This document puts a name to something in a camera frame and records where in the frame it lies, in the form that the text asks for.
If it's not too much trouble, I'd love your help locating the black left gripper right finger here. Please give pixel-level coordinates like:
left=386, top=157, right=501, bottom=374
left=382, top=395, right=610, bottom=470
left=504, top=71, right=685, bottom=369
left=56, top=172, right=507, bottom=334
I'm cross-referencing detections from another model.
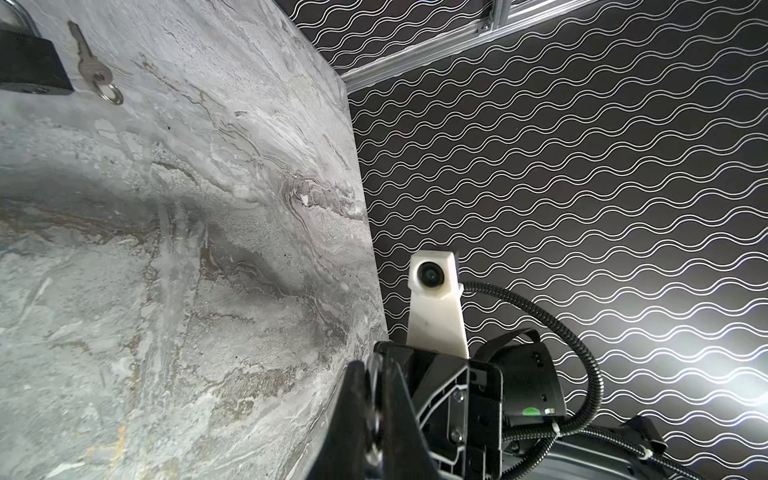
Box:
left=380, top=357, right=440, bottom=479

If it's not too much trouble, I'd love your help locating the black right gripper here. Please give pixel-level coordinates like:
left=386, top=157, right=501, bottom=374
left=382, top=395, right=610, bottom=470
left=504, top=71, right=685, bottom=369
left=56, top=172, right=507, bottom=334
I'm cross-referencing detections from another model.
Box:
left=375, top=328, right=566, bottom=479

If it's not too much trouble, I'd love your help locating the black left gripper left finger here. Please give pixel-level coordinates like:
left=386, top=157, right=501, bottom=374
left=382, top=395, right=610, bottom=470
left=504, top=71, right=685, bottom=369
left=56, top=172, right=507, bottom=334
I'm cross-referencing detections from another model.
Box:
left=307, top=360, right=371, bottom=479

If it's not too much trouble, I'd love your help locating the silver grey padlock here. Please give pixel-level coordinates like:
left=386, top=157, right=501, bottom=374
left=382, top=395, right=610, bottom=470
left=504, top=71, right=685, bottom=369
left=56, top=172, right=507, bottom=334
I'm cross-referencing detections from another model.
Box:
left=0, top=0, right=125, bottom=107

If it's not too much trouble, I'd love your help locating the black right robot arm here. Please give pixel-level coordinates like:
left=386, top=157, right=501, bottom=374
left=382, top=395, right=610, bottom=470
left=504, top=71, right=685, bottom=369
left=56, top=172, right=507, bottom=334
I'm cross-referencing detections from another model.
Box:
left=374, top=328, right=699, bottom=479

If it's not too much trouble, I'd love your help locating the black corrugated cable conduit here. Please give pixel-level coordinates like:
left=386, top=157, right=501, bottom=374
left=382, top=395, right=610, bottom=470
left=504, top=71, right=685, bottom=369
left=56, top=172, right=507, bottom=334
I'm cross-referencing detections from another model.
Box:
left=460, top=280, right=709, bottom=480

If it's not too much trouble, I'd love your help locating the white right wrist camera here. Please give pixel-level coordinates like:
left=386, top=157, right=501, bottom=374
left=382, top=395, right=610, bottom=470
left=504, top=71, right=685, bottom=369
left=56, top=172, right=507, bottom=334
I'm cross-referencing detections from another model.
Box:
left=406, top=250, right=469, bottom=359

